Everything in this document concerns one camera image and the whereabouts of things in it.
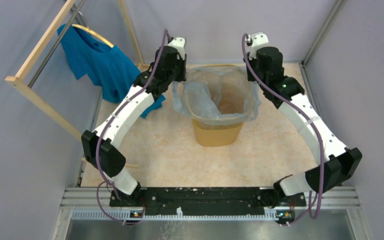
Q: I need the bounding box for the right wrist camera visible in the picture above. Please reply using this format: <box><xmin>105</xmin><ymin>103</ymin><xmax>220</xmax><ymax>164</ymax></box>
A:
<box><xmin>245</xmin><ymin>31</ymin><xmax>269</xmax><ymax>61</ymax></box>

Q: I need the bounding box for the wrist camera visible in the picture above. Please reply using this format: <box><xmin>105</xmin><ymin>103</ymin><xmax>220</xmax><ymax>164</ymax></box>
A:
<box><xmin>245</xmin><ymin>31</ymin><xmax>269</xmax><ymax>61</ymax></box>
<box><xmin>168</xmin><ymin>37</ymin><xmax>186</xmax><ymax>60</ymax></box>

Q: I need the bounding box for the yellow mesh trash bin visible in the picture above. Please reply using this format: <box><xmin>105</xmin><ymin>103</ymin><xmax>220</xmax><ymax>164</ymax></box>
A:
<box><xmin>182</xmin><ymin>64</ymin><xmax>256</xmax><ymax>148</ymax></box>

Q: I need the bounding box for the wooden clothes hanger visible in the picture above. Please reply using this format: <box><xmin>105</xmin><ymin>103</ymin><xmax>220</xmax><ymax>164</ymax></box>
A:
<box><xmin>71</xmin><ymin>23</ymin><xmax>114</xmax><ymax>48</ymax></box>

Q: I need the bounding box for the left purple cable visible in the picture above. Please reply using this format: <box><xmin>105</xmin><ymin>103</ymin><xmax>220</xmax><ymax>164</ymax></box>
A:
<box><xmin>95</xmin><ymin>28</ymin><xmax>171</xmax><ymax>227</ymax></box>

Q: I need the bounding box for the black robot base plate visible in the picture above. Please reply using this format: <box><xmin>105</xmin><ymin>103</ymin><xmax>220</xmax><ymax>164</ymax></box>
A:
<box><xmin>109</xmin><ymin>187</ymin><xmax>307</xmax><ymax>216</ymax></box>

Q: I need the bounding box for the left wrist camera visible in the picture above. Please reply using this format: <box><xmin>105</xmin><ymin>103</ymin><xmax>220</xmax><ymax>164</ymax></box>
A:
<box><xmin>168</xmin><ymin>37</ymin><xmax>186</xmax><ymax>60</ymax></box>

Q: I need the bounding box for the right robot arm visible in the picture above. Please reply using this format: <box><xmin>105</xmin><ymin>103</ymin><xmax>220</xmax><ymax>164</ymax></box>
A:
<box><xmin>242</xmin><ymin>46</ymin><xmax>362</xmax><ymax>206</ymax></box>

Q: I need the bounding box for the wooden clothes rack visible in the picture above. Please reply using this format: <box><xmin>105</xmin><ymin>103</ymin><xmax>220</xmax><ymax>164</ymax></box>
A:
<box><xmin>5</xmin><ymin>0</ymin><xmax>166</xmax><ymax>170</ymax></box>

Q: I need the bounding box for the aluminium frame rail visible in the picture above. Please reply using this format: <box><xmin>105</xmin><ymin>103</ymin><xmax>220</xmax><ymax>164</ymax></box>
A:
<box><xmin>59</xmin><ymin>187</ymin><xmax>362</xmax><ymax>222</ymax></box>

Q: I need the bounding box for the blue t-shirt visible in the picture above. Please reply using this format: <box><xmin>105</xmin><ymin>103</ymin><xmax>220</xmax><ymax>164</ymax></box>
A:
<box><xmin>56</xmin><ymin>23</ymin><xmax>166</xmax><ymax>119</ymax></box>

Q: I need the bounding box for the light blue trash bag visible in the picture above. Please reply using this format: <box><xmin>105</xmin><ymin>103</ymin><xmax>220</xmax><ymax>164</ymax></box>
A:
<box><xmin>172</xmin><ymin>66</ymin><xmax>261</xmax><ymax>125</ymax></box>

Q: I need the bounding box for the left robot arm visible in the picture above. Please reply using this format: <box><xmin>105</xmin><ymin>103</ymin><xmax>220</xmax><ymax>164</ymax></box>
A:
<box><xmin>81</xmin><ymin>44</ymin><xmax>187</xmax><ymax>207</ymax></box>

